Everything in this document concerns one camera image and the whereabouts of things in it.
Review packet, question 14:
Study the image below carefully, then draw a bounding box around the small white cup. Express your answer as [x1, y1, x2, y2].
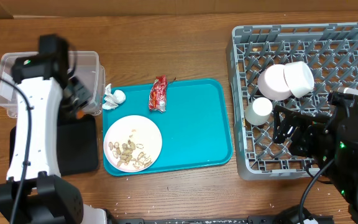
[244, 97, 273, 126]

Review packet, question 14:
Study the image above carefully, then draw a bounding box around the white tissue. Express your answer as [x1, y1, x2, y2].
[102, 83, 126, 110]

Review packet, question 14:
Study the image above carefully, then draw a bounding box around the white bowl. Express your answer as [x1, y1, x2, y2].
[284, 61, 314, 98]

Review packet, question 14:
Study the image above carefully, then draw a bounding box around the red snack wrapper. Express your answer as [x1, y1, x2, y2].
[148, 75, 177, 113]

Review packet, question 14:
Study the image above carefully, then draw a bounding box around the orange carrot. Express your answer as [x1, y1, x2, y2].
[76, 111, 85, 119]

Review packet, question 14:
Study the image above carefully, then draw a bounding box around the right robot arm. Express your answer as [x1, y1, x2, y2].
[273, 88, 358, 223]

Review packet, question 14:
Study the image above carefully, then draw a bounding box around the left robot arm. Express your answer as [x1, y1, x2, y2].
[0, 34, 114, 223]

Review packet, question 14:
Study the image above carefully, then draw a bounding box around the clear plastic waste bin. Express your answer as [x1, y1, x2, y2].
[0, 51, 105, 118]

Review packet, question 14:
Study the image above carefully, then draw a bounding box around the grey dishwasher rack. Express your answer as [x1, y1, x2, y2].
[226, 22, 358, 180]

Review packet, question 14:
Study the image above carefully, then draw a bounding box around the black plastic tray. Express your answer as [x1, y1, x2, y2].
[6, 113, 99, 182]

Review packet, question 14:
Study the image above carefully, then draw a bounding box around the white plate with food scraps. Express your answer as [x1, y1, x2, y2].
[103, 115, 162, 173]

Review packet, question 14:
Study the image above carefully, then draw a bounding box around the teal plastic serving tray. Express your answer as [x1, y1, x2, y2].
[103, 78, 233, 174]

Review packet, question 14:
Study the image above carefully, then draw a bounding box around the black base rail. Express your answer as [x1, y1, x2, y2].
[112, 215, 299, 224]

